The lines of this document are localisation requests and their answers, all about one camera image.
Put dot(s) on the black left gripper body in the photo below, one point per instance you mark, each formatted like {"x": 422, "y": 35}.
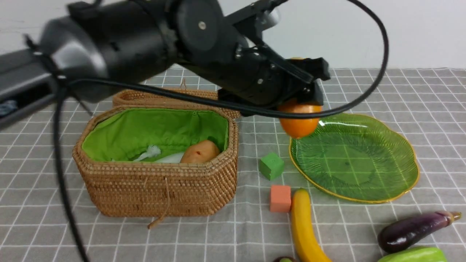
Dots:
{"x": 249, "y": 77}

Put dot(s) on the orange mango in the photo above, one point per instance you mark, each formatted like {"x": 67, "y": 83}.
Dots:
{"x": 298, "y": 123}

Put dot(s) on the brown potato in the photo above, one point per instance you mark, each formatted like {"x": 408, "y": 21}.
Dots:
{"x": 201, "y": 152}

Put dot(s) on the white radish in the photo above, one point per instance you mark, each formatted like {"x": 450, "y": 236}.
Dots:
{"x": 149, "y": 153}

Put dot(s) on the purple eggplant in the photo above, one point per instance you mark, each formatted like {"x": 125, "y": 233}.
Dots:
{"x": 403, "y": 234}

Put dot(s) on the green bitter gourd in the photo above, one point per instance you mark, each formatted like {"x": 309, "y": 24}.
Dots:
{"x": 416, "y": 254}

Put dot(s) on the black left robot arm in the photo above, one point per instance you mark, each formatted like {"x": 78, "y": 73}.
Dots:
{"x": 97, "y": 50}

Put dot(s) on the green foam cube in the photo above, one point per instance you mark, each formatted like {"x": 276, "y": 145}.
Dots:
{"x": 271, "y": 166}

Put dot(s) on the orange foam cube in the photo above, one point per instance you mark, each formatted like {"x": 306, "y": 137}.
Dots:
{"x": 280, "y": 199}

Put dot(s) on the green glass plate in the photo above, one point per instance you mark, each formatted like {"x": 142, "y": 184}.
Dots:
{"x": 356, "y": 158}

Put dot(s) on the yellow banana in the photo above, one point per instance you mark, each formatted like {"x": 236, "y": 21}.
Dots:
{"x": 304, "y": 239}

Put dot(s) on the woven wicker basket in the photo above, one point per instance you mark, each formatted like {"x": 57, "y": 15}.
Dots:
{"x": 135, "y": 189}

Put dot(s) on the grey checkered tablecloth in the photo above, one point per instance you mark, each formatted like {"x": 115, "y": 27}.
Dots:
{"x": 425, "y": 106}

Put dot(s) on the dark mangosteen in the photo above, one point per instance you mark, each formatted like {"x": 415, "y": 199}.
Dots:
{"x": 284, "y": 259}

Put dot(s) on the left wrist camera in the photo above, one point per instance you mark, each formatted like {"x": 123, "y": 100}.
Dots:
{"x": 255, "y": 18}

